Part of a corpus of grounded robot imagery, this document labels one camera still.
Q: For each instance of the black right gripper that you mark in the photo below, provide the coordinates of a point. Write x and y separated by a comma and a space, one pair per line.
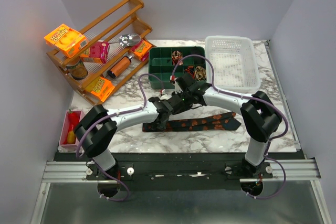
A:
182, 92

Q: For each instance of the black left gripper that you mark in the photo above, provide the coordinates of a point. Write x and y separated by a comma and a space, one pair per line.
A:
161, 126

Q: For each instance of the dark orange-patterned necktie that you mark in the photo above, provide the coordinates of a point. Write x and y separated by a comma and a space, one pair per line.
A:
224, 122

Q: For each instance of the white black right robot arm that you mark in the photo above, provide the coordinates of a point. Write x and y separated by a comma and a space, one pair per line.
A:
261, 118

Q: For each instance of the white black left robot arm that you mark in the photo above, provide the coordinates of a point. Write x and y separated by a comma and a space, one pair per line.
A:
96, 130

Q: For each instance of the rolled beige patterned tie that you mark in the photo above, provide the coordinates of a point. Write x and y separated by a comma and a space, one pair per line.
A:
200, 73

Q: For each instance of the rolled orange black tie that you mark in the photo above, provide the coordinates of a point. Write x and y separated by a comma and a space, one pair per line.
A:
191, 71

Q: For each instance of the rolled tie top compartment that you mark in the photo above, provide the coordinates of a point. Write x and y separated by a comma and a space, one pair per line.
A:
176, 58

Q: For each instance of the black cloth in tray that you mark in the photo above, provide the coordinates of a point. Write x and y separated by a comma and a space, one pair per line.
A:
197, 51

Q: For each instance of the green compartment organizer tray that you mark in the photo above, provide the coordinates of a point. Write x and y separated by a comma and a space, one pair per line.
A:
161, 66

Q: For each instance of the white plastic basket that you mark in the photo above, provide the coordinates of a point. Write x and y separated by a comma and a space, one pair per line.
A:
233, 63

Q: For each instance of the small orange pink box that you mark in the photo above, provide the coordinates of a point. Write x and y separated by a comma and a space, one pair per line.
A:
141, 50

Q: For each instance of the orange black bottle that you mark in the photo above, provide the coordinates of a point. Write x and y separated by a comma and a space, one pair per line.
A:
119, 67

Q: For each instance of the lower orange sponge box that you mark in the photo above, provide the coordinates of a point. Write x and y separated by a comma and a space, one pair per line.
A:
100, 88

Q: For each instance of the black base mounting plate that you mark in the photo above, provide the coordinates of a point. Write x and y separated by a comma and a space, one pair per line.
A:
162, 172

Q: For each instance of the silver metal spoon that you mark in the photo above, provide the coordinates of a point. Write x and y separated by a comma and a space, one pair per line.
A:
127, 40

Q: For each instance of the wooden three-tier rack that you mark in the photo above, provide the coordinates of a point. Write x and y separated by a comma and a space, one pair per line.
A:
108, 27

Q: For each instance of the pink sponge box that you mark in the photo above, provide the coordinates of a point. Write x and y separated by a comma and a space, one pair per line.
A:
97, 53

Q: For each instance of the food can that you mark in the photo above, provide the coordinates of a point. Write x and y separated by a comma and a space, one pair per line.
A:
77, 70

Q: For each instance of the red toy pepper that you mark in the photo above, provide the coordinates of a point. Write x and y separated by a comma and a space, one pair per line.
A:
73, 118

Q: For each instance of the yellow toy corn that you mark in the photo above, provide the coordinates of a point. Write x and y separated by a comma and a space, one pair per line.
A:
71, 138

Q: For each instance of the pink plastic bin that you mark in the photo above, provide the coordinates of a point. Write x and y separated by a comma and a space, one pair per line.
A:
63, 141

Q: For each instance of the large orange sponge box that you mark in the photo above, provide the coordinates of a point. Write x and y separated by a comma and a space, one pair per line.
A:
67, 40

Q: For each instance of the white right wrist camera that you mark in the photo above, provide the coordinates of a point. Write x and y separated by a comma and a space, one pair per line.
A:
177, 88

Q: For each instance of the aluminium frame rail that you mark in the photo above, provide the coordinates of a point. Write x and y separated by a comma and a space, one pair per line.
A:
295, 169

